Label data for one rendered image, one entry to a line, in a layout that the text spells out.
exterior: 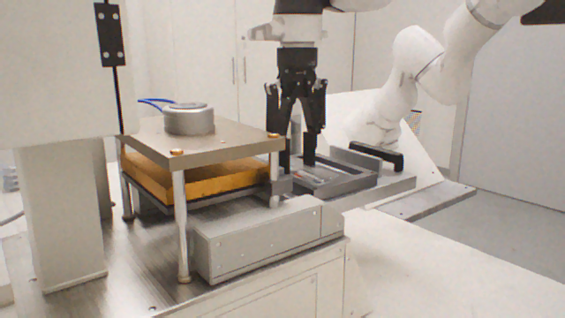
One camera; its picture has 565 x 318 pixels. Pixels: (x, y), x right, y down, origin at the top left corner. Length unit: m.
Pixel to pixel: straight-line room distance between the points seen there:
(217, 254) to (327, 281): 0.22
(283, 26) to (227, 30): 2.37
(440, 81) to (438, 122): 2.81
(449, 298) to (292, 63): 0.55
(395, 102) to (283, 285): 0.78
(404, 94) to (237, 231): 0.83
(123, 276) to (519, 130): 3.34
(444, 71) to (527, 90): 2.47
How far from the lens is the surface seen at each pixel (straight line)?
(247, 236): 0.59
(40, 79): 0.46
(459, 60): 1.20
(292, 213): 0.63
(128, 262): 0.68
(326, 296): 0.74
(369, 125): 1.36
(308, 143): 0.83
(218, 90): 3.08
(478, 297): 0.97
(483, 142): 3.83
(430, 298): 0.93
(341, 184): 0.77
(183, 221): 0.57
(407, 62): 1.25
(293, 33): 0.74
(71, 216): 0.61
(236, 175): 0.62
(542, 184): 3.71
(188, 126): 0.65
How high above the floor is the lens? 1.25
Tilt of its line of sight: 17 degrees down
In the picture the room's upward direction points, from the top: straight up
